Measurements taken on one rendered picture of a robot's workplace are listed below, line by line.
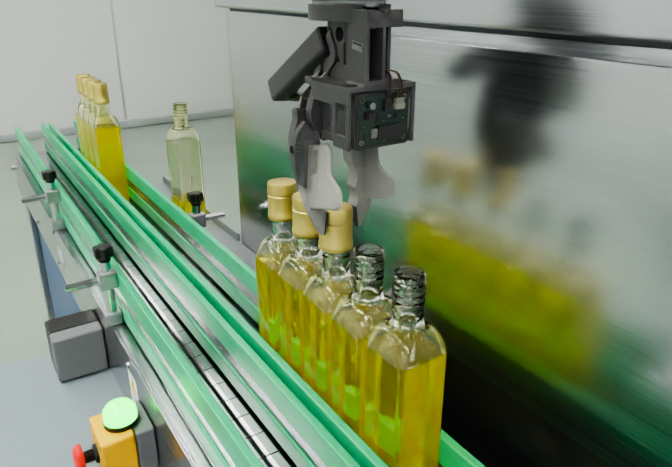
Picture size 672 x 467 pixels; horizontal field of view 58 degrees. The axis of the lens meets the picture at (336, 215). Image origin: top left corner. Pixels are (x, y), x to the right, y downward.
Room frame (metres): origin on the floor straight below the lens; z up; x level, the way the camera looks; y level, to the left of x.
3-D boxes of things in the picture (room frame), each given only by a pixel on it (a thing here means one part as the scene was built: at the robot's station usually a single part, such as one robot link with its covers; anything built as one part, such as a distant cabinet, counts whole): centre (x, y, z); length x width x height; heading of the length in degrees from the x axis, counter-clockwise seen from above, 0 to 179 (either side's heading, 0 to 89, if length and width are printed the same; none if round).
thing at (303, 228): (0.61, 0.03, 1.14); 0.04 x 0.04 x 0.04
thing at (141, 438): (0.66, 0.29, 0.79); 0.07 x 0.07 x 0.07; 33
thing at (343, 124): (0.54, -0.02, 1.30); 0.09 x 0.08 x 0.12; 33
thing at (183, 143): (1.25, 0.32, 1.01); 0.06 x 0.06 x 0.26; 41
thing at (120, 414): (0.66, 0.29, 0.84); 0.05 x 0.05 x 0.03
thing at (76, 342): (0.89, 0.45, 0.79); 0.08 x 0.08 x 0.08; 33
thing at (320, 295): (0.57, 0.00, 0.99); 0.06 x 0.06 x 0.21; 33
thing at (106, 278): (0.81, 0.37, 0.94); 0.07 x 0.04 x 0.13; 123
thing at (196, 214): (1.08, 0.25, 0.94); 0.07 x 0.04 x 0.13; 123
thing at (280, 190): (0.66, 0.06, 1.14); 0.04 x 0.04 x 0.04
